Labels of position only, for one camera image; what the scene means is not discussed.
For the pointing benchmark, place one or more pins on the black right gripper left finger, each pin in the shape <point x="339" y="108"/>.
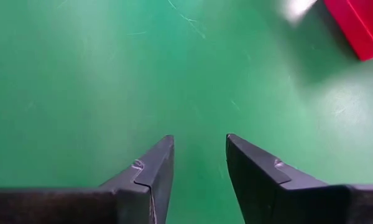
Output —
<point x="127" y="205"/>

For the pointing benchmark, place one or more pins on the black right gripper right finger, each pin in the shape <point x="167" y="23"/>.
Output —
<point x="267" y="199"/>

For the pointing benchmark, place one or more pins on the red plastic bin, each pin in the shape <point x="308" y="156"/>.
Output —
<point x="360" y="28"/>

